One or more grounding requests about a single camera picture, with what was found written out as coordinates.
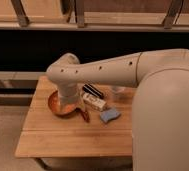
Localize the white snack box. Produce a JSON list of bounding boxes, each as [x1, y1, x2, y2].
[[82, 93, 106, 111]]

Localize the blue sponge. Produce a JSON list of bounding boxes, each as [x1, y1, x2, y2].
[[100, 108, 121, 123]]

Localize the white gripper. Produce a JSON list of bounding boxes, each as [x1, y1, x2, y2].
[[57, 83, 79, 106]]

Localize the black rectangular case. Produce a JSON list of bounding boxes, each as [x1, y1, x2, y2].
[[82, 84, 104, 99]]

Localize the wooden table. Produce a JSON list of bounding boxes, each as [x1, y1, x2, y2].
[[15, 76, 135, 158]]

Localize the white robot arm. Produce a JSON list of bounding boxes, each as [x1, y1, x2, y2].
[[46, 49, 189, 171]]

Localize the orange ceramic bowl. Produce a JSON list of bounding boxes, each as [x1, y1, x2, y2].
[[48, 91, 79, 117]]

